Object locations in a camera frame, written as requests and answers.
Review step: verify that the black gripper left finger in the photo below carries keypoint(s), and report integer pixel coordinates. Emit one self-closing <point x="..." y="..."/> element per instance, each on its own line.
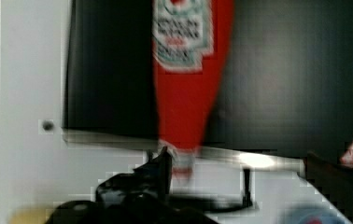
<point x="139" y="197"/>

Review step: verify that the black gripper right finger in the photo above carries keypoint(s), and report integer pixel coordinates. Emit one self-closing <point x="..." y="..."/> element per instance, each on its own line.
<point x="334" y="181"/>

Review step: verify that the red ketchup bottle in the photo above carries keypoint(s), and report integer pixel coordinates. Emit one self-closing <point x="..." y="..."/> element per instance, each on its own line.
<point x="190" y="46"/>

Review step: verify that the black toaster oven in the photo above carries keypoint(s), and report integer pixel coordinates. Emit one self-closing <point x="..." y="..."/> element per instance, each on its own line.
<point x="286" y="88"/>

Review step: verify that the blue bowl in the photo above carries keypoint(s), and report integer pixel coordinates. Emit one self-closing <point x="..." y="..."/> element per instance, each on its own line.
<point x="311" y="216"/>

